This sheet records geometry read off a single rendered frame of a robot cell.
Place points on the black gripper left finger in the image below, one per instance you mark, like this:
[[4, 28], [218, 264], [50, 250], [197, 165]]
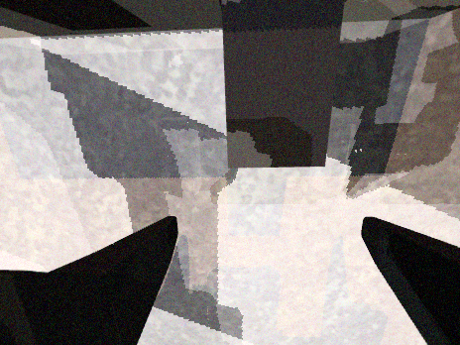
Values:
[[104, 298]]

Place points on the black two-prong charger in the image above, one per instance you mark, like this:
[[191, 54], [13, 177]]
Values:
[[280, 60]]

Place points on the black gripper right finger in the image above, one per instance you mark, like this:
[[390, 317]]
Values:
[[424, 274]]

